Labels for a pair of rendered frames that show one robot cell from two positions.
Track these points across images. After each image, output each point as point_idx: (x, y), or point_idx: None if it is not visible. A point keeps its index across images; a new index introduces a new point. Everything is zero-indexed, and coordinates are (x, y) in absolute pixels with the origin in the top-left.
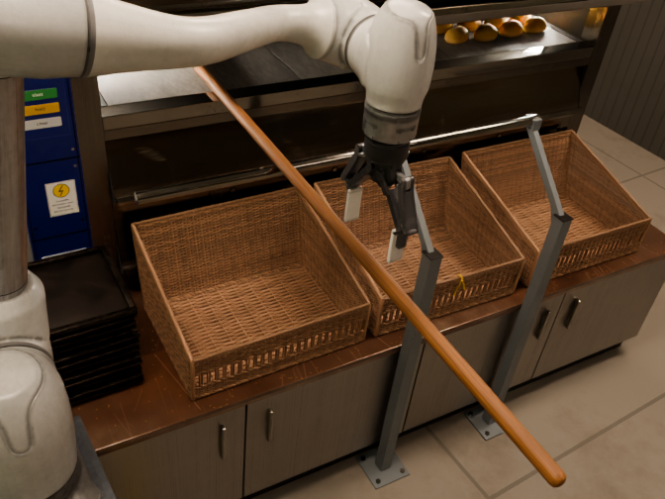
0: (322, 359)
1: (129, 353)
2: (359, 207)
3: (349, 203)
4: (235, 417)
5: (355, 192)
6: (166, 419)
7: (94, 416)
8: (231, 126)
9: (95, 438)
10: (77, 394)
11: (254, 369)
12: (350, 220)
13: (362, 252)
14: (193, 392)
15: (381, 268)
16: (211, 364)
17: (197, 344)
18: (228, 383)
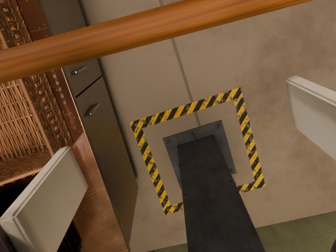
0: (28, 19)
1: None
2: (55, 168)
3: (65, 225)
4: (81, 105)
5: (38, 237)
6: (90, 164)
7: (82, 210)
8: None
9: (102, 209)
10: (68, 228)
11: (47, 94)
12: (81, 173)
13: (56, 59)
14: (70, 147)
15: (114, 33)
16: (54, 142)
17: (8, 135)
18: (59, 116)
